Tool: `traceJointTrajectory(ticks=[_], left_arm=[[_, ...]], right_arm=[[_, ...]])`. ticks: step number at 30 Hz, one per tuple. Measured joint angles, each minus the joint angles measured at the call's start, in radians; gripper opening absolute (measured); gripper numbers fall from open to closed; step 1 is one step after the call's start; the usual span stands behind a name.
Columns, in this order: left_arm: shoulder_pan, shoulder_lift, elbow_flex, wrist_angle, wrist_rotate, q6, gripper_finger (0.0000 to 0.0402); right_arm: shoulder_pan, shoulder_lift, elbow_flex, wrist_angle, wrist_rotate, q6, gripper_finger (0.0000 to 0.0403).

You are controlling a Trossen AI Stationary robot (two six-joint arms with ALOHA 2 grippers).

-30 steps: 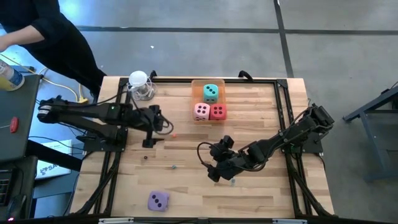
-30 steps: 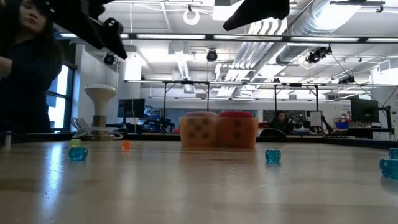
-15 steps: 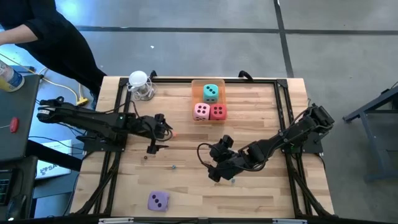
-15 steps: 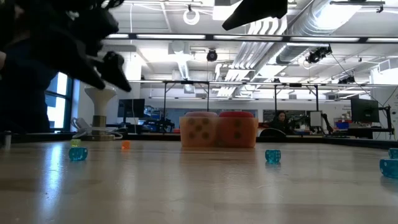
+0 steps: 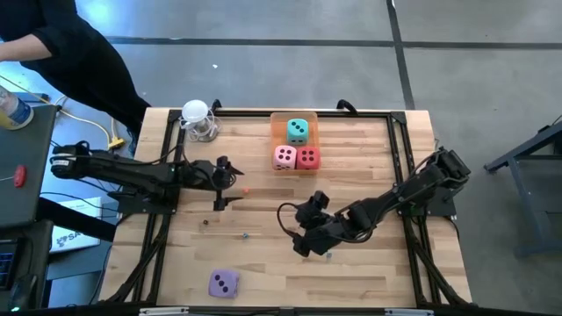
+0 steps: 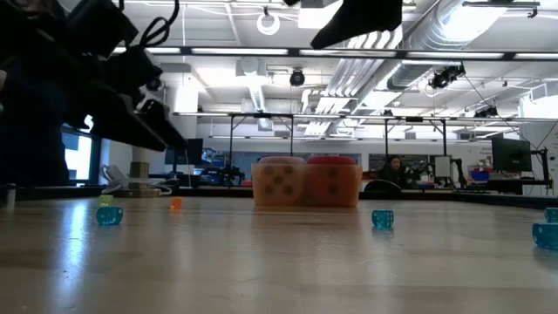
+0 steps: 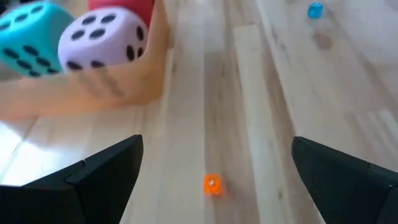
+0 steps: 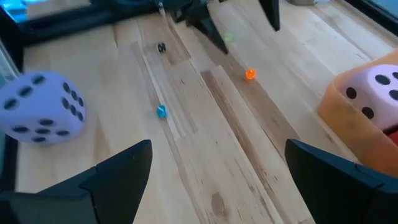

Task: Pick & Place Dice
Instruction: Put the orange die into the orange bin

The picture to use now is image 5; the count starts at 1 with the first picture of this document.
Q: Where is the black slanted bar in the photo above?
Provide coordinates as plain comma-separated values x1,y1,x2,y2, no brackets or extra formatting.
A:
37,197,118,243

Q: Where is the black aluminium rig frame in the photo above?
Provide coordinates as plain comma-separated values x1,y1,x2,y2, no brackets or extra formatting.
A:
98,107,473,308

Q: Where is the person's forearm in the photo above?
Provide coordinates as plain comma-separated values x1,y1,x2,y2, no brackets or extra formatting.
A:
0,33,53,62

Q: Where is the black electronic equipment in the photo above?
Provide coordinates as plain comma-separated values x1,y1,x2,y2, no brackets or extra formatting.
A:
0,219,54,313

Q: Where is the person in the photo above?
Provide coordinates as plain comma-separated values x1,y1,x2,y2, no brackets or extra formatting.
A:
0,0,153,146

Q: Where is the white mushroom-shaped lamp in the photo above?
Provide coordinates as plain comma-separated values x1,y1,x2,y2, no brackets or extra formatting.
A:
181,99,220,143

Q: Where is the blue-grey metal stand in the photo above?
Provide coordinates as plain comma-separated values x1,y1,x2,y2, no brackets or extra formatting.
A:
485,125,562,258

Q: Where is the large teal foam die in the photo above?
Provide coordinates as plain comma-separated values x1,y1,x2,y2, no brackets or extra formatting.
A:
286,118,310,146

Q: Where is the white lamp cable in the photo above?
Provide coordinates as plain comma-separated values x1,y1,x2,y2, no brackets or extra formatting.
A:
177,108,224,144

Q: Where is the orange translucent plastic bin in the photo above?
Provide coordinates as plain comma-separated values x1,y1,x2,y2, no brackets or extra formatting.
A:
270,111,321,173

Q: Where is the large purple foam die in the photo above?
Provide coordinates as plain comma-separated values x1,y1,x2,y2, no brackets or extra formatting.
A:
207,269,241,299

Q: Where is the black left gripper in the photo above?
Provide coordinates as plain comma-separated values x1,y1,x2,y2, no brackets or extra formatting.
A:
191,155,245,212

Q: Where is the white bottle with blue label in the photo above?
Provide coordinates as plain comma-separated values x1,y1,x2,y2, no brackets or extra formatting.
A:
0,85,35,131

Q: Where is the silver metal bracket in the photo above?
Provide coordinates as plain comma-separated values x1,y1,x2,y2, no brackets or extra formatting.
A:
138,305,191,316
384,307,435,316

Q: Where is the dark grey cabinet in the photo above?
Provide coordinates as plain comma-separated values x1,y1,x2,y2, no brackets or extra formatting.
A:
0,104,58,229

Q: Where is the large pink foam die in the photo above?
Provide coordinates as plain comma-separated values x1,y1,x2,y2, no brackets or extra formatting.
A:
272,144,299,171

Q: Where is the red emergency stop button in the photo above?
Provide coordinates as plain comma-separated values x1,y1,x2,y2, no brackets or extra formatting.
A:
12,164,27,189

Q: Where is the large red foam die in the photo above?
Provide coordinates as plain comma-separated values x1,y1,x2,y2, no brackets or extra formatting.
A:
296,146,321,171

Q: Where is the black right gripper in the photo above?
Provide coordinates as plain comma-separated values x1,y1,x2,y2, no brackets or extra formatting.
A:
292,190,361,258

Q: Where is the white printed cardboard box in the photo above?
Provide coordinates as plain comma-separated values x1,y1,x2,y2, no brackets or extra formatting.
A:
50,196,104,255

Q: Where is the yellow cable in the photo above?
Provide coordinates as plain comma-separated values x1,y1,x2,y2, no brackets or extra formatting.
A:
54,104,127,150

